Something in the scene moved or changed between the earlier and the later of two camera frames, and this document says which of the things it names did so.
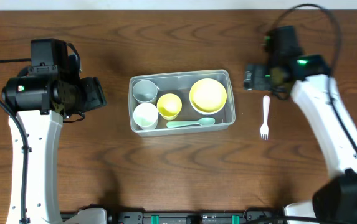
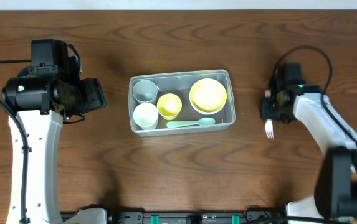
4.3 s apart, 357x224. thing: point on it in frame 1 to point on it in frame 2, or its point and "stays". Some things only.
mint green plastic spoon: x=201 y=122 stays
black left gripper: x=94 y=91 stays
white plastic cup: x=146 y=116 stays
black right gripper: x=252 y=76 to x=271 y=109
